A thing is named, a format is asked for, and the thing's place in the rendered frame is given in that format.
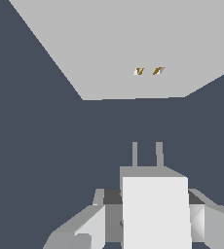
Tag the grey wall socket panel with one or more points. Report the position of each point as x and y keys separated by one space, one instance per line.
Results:
x=140 y=45

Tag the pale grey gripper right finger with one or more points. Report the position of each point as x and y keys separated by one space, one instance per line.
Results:
x=206 y=223

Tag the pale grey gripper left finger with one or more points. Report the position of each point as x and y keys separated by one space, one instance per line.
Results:
x=92 y=223

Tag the white two-prong charger plug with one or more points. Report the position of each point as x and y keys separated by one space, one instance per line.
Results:
x=155 y=210

